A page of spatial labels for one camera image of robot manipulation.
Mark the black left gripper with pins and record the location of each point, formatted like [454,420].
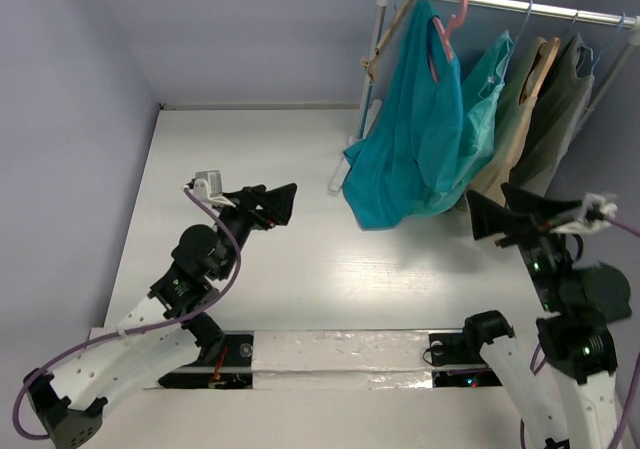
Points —
[275,205]

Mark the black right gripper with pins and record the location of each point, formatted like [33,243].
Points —
[528,228]

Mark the teal blue t-shirt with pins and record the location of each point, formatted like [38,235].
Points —
[408,163]

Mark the pink plastic hanger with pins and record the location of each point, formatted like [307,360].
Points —
[445,32]

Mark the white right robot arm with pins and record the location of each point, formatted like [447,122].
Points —
[574,336]

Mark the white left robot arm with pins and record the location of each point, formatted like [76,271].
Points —
[170,327]

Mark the olive tan hanging shirt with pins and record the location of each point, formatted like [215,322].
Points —
[513,116]

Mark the grey hanging shirt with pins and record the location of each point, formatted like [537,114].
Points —
[561,103]

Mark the mint green hanging shirt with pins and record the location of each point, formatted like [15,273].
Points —
[475,129]

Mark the beige wooden clip hanger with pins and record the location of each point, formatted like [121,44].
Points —
[369,63]

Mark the white metal clothes rack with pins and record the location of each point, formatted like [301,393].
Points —
[390,13]

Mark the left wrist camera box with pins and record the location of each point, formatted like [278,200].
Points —
[206,187]

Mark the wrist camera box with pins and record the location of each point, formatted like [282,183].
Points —
[594,214]
[206,187]

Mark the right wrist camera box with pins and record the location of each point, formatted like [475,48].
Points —
[594,214]

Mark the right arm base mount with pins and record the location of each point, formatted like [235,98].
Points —
[454,364]

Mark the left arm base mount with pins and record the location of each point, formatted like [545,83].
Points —
[231,370]

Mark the blue wire hanger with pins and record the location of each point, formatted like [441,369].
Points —
[600,44]
[524,22]

